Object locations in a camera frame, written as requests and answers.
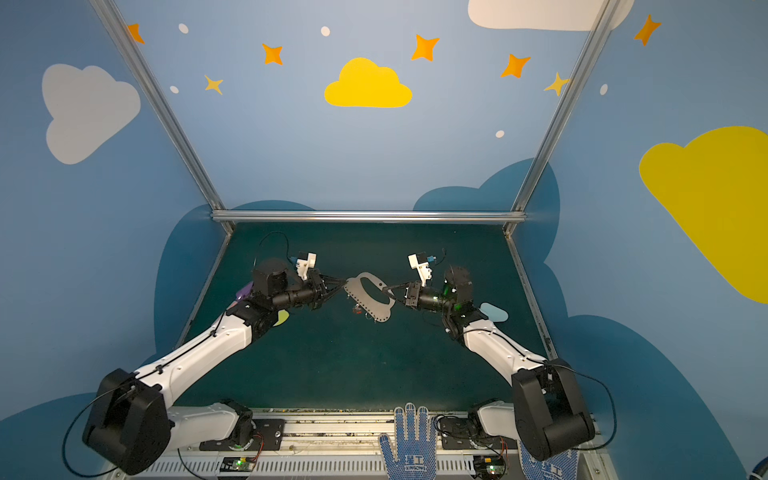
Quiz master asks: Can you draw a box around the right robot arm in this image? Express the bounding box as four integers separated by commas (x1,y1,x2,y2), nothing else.
383,266,596,461

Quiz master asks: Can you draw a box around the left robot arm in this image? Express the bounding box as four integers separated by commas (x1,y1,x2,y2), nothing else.
82,255,346,475

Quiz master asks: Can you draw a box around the yellow-green toy spatula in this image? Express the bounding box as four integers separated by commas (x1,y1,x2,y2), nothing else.
273,310,290,327

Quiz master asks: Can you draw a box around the light blue toy shovel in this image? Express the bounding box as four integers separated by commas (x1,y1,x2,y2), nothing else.
479,302,509,323

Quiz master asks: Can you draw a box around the blue dotted work glove left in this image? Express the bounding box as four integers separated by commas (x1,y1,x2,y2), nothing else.
378,403,437,480

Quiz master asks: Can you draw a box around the blue dotted work glove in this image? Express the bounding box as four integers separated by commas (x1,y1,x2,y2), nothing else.
378,403,437,480
519,443,580,480

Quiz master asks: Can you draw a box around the right controller board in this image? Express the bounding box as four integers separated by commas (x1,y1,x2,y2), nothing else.
472,456,507,480

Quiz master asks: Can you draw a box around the controller board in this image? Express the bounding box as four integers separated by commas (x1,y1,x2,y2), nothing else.
219,457,257,474
472,456,507,480

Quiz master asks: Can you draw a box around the left controller board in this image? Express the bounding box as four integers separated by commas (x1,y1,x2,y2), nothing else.
219,457,257,474

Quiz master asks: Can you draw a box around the blue dotted work glove right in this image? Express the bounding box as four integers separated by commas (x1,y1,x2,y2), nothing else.
519,443,580,480

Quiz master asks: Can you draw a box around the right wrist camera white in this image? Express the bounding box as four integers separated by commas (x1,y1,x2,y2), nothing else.
408,252,435,287

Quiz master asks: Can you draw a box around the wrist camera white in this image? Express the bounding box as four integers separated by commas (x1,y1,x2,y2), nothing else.
295,252,317,281
408,252,435,287

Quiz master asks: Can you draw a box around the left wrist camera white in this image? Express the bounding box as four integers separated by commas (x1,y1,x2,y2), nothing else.
295,252,317,281

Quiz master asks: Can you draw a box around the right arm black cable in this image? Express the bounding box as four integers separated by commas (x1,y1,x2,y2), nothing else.
461,326,618,452

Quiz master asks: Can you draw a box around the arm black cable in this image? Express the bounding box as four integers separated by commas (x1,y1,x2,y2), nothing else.
61,231,290,479
461,326,618,452

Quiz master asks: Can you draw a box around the aluminium frame rear bar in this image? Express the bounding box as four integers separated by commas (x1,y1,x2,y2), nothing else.
211,210,526,224

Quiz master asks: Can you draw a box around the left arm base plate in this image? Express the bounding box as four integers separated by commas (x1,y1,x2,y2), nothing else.
199,418,286,453

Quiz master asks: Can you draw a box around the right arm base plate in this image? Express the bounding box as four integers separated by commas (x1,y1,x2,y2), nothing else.
433,415,498,450

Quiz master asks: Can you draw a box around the front aluminium rail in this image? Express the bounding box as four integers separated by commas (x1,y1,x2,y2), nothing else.
98,411,619,480

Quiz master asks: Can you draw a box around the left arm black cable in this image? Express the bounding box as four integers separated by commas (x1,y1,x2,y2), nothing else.
61,231,290,479

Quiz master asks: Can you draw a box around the aluminium frame left post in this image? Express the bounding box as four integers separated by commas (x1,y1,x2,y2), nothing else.
89,0,225,213

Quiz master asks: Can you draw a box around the aluminium frame post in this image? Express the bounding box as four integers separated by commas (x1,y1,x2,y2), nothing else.
89,0,225,213
503,0,621,240

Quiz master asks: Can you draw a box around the aluminium frame right post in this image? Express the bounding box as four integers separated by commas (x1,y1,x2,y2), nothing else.
503,0,621,240

